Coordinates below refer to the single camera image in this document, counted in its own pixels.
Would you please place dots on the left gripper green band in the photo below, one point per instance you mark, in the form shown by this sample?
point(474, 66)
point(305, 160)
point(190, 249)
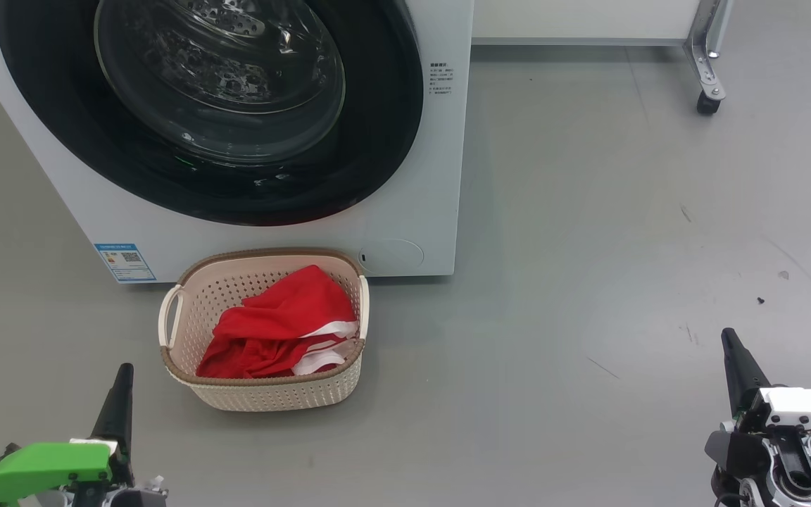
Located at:
point(46, 472)

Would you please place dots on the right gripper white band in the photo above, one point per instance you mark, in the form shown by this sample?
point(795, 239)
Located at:
point(807, 408)

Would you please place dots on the red and white garment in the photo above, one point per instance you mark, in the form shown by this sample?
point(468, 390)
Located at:
point(272, 324)

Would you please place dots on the grey washing machine door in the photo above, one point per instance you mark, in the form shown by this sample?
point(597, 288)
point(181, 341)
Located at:
point(384, 127)

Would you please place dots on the cream perforated laundry basket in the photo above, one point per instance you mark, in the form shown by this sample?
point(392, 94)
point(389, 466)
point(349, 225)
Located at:
point(250, 394)

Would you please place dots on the white front-load washing machine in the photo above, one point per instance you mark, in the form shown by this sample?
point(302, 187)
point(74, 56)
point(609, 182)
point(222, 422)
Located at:
point(412, 211)

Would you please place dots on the stainless steel washing machine drum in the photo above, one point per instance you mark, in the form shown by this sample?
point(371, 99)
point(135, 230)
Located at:
point(222, 70)

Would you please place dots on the blue energy label sticker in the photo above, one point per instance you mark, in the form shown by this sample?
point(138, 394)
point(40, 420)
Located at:
point(124, 262)

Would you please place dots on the black caster wheel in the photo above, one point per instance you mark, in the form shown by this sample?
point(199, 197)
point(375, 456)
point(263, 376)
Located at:
point(708, 104)

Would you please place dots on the grey metal panel leg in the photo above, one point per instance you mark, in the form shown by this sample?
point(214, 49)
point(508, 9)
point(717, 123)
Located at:
point(705, 70)

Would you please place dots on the round drain filter cover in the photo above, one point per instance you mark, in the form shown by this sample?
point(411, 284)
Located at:
point(395, 257)

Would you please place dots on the white partition panel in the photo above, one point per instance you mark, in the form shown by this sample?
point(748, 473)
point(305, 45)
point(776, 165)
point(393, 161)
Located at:
point(574, 17)

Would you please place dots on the black text notice sticker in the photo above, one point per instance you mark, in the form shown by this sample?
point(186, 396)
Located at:
point(442, 79)

